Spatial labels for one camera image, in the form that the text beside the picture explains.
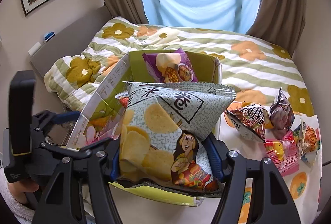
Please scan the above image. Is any green cardboard box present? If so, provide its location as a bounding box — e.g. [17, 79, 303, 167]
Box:
[66, 49, 223, 207]

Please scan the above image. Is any person left hand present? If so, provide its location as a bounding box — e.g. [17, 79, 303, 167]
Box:
[7, 179, 39, 204]

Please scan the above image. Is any white fruit print cloth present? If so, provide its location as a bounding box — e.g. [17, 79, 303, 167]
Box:
[219, 112, 322, 223]

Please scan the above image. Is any blue white small object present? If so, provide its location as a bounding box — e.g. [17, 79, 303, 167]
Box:
[43, 31, 55, 43]

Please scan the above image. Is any dark red chip bag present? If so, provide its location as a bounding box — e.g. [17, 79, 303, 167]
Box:
[225, 102, 273, 143]

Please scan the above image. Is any grey patterned potato chip bag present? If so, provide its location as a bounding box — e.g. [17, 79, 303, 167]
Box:
[119, 82, 236, 195]

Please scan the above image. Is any purple potato chip bag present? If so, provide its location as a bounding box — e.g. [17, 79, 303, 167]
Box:
[142, 48, 198, 83]

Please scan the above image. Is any purple brown snack bag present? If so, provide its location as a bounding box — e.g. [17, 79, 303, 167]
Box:
[269, 88, 295, 140]

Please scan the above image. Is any orange brown snack bag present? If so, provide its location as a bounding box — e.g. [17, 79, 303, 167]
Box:
[292, 118, 320, 167]

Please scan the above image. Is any grey bed headboard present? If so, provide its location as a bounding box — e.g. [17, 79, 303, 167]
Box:
[30, 6, 112, 78]

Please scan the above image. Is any right brown curtain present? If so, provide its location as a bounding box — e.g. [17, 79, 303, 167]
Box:
[247, 0, 306, 56]

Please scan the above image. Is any white wall switch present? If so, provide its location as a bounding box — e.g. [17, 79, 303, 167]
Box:
[28, 42, 42, 57]

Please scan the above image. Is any pink korean snack bag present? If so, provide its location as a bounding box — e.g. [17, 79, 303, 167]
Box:
[264, 131, 299, 176]

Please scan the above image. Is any floral striped quilt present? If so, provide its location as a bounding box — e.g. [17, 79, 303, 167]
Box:
[44, 17, 314, 117]

